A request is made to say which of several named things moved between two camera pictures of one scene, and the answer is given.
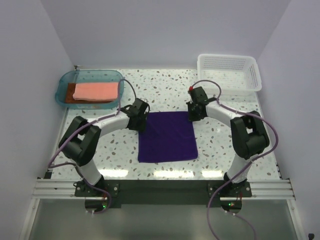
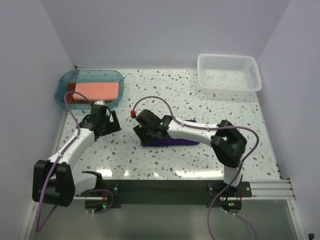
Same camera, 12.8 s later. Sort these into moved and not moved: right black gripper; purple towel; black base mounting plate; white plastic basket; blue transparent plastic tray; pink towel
Moved: purple towel; right black gripper
Not moved: blue transparent plastic tray; pink towel; black base mounting plate; white plastic basket
